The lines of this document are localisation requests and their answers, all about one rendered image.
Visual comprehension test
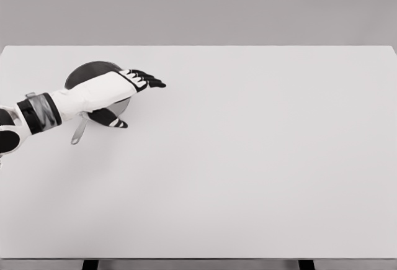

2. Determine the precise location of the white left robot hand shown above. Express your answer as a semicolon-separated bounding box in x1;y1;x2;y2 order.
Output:
78;69;167;129

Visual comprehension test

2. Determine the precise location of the grey metal pot with handle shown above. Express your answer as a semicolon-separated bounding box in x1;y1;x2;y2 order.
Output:
65;61;132;145

